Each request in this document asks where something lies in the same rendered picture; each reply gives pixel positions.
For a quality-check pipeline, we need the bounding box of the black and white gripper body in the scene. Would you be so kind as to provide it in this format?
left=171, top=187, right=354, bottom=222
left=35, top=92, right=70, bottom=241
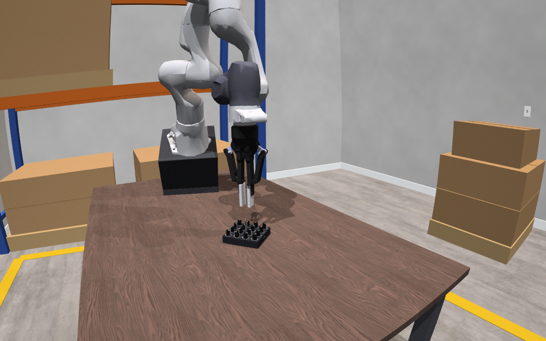
left=230, top=125, right=260, bottom=158

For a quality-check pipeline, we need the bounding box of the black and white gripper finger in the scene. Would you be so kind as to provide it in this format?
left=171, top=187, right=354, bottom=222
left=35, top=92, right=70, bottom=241
left=244, top=146, right=268, bottom=207
left=223, top=146, right=246, bottom=206

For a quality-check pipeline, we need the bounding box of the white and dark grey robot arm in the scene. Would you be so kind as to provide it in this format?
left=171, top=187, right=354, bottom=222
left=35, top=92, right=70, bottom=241
left=158, top=0, right=269, bottom=156

